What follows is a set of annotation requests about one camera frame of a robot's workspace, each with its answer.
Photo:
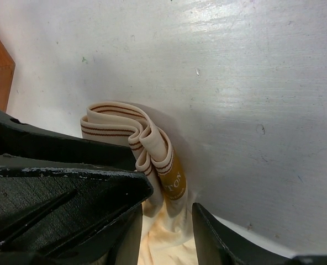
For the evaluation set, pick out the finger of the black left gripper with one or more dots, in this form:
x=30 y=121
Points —
x=24 y=140

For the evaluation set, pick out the cream beige underwear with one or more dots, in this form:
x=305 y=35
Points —
x=167 y=229

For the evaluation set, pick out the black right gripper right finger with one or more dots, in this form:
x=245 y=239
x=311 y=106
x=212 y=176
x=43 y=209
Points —
x=218 y=244

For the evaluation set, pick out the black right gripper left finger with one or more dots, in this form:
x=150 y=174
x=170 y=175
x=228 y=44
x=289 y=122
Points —
x=68 y=213

